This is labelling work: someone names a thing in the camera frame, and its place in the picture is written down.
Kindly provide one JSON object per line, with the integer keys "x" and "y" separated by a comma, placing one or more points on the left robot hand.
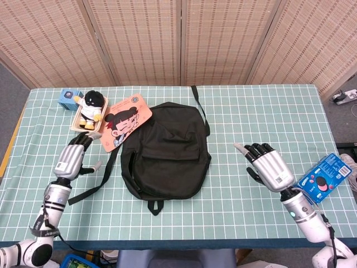
{"x": 69, "y": 162}

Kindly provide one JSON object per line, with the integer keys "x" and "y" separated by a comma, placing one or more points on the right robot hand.
{"x": 272, "y": 170}

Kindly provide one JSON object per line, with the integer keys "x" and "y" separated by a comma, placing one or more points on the black fabric backpack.
{"x": 167, "y": 156}

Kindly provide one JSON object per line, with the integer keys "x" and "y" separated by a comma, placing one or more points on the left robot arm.
{"x": 53, "y": 203}

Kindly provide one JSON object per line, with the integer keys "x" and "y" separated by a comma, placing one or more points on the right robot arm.
{"x": 304, "y": 215}

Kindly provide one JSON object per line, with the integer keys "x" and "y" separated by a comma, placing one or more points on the blue Oreo cookie box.
{"x": 325, "y": 178}

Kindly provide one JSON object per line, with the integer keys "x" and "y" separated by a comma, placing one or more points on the black-haired plush doll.
{"x": 90, "y": 107}

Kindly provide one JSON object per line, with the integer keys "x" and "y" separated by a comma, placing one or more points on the beige plastic tray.
{"x": 103, "y": 111}

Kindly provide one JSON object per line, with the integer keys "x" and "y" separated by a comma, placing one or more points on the small light blue box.
{"x": 65, "y": 99}

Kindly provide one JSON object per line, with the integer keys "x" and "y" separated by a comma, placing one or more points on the green checked tablecloth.
{"x": 223, "y": 217}

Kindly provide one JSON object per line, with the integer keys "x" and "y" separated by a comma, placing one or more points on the orange cartoon girl card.
{"x": 125, "y": 123}

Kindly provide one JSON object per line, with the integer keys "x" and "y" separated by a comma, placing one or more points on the blue plastic crate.
{"x": 74, "y": 261}

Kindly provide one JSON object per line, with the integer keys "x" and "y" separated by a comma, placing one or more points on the white power strip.
{"x": 344, "y": 96}

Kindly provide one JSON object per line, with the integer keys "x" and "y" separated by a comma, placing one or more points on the grey-blue chair seat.
{"x": 178, "y": 259}

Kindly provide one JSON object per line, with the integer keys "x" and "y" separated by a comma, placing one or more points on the woven bamboo folding screen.
{"x": 145, "y": 42}

